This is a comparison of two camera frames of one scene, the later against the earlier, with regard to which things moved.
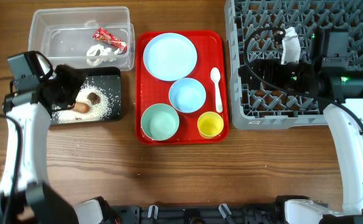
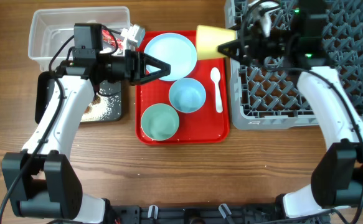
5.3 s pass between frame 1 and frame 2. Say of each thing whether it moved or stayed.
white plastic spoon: stayed
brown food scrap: stayed
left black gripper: moved
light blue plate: stayed
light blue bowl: stayed
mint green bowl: stayed
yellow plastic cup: moved
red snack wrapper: stayed
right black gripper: moved
